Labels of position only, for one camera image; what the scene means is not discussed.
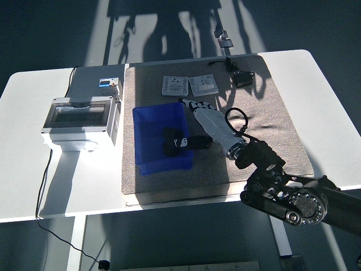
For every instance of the white table leg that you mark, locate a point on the white table leg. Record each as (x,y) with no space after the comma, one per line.
(282,242)
(74,242)

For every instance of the grey table foot plate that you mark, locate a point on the grey table foot plate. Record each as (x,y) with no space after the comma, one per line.
(293,263)

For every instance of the black plug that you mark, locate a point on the black plug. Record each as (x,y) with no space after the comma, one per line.
(103,264)

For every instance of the grey-brown mat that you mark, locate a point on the grey-brown mat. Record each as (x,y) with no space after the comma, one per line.
(276,118)

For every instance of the grey square socket panel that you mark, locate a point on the grey square socket panel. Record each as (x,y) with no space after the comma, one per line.
(175,86)
(203,85)

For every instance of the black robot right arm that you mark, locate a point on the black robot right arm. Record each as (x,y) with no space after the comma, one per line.
(282,194)

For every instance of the blue plastic box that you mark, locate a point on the blue plastic box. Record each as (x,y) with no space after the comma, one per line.
(149,124)

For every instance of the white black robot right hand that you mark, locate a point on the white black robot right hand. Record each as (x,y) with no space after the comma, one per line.
(213,122)

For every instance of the black large hexagonal nut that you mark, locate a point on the black large hexagonal nut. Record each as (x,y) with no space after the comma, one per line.
(170,150)

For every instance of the small black floor device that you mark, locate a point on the small black floor device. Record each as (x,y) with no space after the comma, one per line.
(220,32)
(227,43)

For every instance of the black power adapter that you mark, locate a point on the black power adapter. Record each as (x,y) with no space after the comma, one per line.
(242,79)

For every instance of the blue white circuit breaker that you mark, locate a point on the blue white circuit breaker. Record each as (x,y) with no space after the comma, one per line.
(108,83)

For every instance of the grey electrical distribution box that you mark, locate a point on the grey electrical distribution box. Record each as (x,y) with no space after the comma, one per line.
(76,124)

